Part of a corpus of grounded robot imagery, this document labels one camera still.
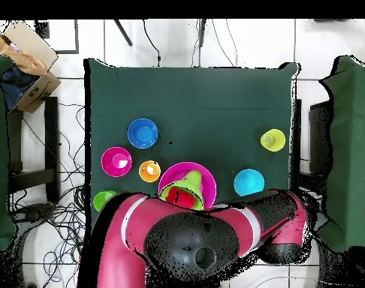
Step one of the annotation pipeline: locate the large pink bowl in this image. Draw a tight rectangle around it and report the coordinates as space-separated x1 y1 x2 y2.
157 161 217 210

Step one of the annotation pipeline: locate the red cup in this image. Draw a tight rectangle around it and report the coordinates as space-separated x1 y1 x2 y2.
165 186 197 210

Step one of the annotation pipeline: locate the large green bowl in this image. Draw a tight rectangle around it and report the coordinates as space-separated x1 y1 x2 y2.
159 181 207 212

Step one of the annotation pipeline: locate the orange cup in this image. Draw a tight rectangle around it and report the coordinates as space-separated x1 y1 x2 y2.
138 160 161 183

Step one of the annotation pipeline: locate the small cyan bowl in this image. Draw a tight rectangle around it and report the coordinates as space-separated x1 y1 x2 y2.
233 168 266 198

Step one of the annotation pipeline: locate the small blue bowl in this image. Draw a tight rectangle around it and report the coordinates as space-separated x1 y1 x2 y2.
127 117 159 150

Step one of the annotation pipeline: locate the dark green tablecloth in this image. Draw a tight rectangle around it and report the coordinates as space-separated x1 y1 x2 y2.
83 58 300 232

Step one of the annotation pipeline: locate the small magenta bowl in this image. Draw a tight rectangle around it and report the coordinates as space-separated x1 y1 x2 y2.
101 145 133 179

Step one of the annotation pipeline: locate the tall green cup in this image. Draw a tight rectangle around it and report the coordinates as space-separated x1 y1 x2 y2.
92 190 118 212

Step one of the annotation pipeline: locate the yellow cup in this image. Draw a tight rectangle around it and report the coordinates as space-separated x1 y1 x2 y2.
259 128 286 153

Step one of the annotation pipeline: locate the black tripod leg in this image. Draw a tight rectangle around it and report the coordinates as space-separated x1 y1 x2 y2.
198 19 207 48
113 19 134 47

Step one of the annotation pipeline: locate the black box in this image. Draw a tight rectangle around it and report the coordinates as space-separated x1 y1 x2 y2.
308 100 333 175

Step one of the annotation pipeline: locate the grey chair base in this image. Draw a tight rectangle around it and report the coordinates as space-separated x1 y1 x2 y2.
11 202 56 224

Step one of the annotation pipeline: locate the cardboard box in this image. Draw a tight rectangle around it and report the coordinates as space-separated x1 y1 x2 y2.
0 19 62 114

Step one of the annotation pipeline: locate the black floor cable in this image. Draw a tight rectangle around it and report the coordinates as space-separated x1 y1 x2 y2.
141 19 162 68

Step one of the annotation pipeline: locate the black stool frame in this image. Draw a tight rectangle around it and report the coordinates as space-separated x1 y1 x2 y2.
6 96 61 205

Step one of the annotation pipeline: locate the black floor frame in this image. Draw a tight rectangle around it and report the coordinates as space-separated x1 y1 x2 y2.
35 19 80 55

